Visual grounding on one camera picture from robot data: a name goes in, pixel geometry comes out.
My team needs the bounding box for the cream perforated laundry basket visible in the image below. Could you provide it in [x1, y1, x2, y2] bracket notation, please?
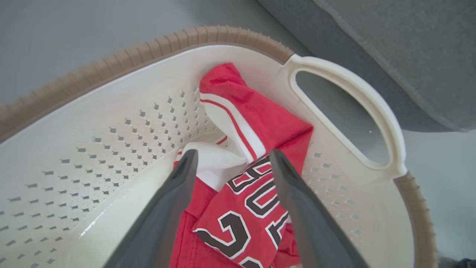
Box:
[0, 25, 437, 268]

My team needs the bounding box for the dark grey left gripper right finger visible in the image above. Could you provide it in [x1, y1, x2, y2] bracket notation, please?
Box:
[269, 149, 369, 268]

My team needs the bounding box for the grey fabric sofa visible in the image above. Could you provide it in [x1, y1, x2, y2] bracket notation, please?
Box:
[257, 0, 476, 133]

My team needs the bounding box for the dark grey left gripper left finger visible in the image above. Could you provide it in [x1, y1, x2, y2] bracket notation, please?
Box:
[103, 149, 199, 268]

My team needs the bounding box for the red white basketball jersey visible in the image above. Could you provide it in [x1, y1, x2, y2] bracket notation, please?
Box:
[169, 63, 314, 268]

